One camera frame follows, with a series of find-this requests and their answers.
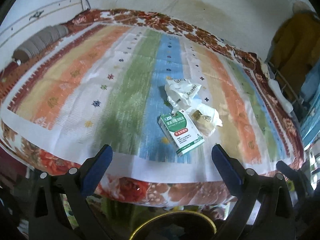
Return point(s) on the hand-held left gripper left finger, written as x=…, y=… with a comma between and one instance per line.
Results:
x=98, y=166

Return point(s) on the gold wrapper with white tissue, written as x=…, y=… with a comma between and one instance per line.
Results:
x=206, y=117

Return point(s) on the metal rack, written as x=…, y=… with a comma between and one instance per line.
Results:
x=283, y=85

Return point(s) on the blue cartoon printed sheet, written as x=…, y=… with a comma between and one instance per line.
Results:
x=311, y=100

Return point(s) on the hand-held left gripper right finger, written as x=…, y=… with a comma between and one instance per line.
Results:
x=226, y=166

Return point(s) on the floral blanket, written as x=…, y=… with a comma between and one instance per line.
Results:
x=155, y=190

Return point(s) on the grey striped pillow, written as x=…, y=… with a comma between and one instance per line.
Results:
x=40, y=41

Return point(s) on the brown bin with gold rim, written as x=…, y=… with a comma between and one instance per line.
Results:
x=175, y=226

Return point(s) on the white headboard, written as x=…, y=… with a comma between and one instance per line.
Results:
x=37, y=12

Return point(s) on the white plastic bag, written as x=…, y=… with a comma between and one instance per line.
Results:
x=181, y=91

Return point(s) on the white folded cloth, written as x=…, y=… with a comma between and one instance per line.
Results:
x=280, y=92

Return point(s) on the rainbow striped mat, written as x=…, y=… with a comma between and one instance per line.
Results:
x=125, y=92

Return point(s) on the mustard yellow coat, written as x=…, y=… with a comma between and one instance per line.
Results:
x=295, y=45

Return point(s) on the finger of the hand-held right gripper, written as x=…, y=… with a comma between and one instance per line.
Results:
x=292, y=173

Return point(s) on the green and white medicine box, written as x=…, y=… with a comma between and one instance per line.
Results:
x=181, y=132

